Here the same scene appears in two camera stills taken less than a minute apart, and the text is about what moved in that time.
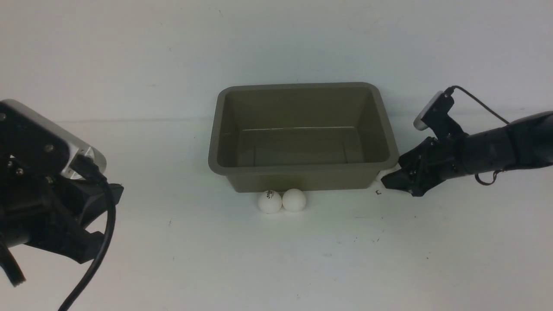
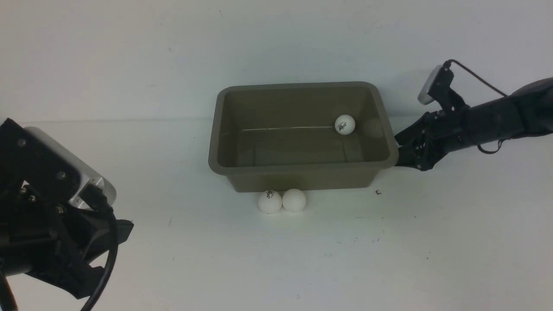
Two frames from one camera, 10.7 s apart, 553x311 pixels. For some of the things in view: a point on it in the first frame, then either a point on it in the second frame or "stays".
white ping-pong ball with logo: [270, 201] stays
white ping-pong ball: [382, 173] to [344, 124]
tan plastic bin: [309, 136] stays
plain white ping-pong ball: [293, 200] stays
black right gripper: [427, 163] to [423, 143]
